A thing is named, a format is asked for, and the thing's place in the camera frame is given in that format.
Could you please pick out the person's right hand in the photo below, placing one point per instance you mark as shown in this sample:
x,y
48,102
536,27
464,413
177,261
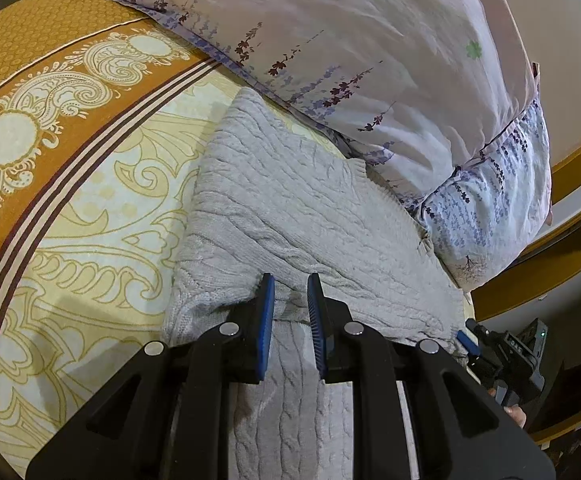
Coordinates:
x,y
511,410

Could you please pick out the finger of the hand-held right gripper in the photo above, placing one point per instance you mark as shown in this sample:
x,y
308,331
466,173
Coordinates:
x,y
466,342

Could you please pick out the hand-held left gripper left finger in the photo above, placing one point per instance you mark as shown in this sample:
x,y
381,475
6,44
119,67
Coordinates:
x,y
266,310

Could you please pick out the orange patterned bed sheet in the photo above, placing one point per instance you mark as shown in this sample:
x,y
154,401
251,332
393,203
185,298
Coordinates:
x,y
75,185

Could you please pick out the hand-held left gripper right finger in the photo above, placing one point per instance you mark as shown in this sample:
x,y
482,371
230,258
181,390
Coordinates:
x,y
315,315

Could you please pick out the floral lavender pillow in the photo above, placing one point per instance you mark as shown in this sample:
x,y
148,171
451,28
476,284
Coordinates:
x,y
370,75

